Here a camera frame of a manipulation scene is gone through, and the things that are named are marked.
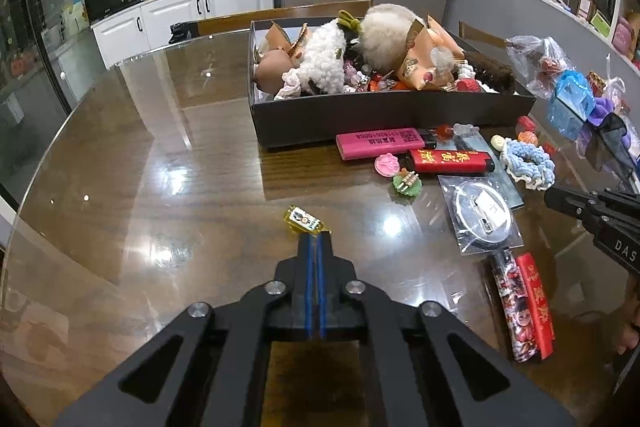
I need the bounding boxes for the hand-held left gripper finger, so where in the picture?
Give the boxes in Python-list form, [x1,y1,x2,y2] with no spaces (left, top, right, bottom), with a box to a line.
[316,234,577,427]
[52,234,317,427]

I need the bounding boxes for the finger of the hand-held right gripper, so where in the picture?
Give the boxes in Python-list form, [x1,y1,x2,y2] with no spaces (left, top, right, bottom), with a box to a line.
[543,185,619,221]

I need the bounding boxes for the yellow gold charm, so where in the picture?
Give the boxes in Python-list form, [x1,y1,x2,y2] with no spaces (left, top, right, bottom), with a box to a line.
[283,205,332,238]

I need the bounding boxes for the small red lighter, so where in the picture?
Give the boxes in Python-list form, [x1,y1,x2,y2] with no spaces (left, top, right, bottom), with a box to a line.
[408,148,496,176]

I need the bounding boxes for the pink flower charm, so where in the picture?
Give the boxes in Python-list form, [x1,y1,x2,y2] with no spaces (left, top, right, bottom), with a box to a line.
[373,152,401,178]

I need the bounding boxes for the black cardboard box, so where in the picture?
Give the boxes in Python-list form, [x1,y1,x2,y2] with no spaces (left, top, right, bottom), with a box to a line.
[248,18,537,152]

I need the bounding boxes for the glass-topped wooden desktop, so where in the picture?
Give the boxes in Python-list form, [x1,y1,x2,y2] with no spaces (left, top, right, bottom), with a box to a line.
[0,27,640,427]

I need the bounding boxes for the person's right hand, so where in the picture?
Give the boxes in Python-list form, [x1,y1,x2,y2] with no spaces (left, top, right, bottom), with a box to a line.
[613,279,640,359]

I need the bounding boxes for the blue crochet scrunchie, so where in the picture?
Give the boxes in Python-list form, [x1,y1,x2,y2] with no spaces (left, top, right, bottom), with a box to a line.
[501,137,557,192]

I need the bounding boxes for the black scrunchie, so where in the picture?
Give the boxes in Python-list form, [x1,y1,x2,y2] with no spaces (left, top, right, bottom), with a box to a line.
[584,113,640,182]

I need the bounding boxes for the purple scrunchie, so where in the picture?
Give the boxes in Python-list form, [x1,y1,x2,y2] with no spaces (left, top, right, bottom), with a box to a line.
[577,94,619,158]

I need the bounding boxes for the round silver badge in bag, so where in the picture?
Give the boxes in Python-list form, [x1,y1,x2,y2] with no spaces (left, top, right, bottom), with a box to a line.
[438,174,524,254]

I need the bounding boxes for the blue transparent box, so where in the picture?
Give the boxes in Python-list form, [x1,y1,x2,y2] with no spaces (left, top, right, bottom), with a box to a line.
[545,70,597,140]

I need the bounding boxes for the dark patterned lighter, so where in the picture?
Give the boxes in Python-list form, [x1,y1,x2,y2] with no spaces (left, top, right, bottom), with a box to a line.
[488,248,535,363]

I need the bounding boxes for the green round charm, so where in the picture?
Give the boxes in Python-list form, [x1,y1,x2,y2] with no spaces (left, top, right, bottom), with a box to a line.
[391,170,422,197]

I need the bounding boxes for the clear plastic bag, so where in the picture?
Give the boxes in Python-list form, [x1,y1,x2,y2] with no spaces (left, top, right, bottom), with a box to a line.
[504,35,578,101]

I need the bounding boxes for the orange bead charm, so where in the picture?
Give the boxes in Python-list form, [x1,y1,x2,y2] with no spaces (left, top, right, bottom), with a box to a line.
[434,123,474,141]

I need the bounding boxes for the brown furry scrunchie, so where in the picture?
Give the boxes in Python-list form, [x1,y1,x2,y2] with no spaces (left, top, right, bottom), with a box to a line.
[464,51,517,96]

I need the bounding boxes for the pink lighter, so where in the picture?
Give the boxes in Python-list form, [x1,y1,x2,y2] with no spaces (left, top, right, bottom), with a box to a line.
[335,126,439,162]

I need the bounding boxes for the brown doll head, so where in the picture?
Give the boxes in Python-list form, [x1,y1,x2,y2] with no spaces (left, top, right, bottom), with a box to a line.
[256,49,297,98]

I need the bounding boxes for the white fluffy sheep plush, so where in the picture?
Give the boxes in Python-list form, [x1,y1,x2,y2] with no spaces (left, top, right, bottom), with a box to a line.
[297,21,352,96]

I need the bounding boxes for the beige fluffy pom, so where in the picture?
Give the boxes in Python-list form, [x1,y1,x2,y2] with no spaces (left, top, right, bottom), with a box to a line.
[359,4,427,74]

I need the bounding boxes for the white kitchen cabinet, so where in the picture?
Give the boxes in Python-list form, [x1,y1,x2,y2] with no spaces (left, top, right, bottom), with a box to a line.
[91,0,275,70]

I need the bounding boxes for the glass door with stickers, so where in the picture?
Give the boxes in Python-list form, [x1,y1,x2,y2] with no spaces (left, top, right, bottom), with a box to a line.
[0,0,109,208]

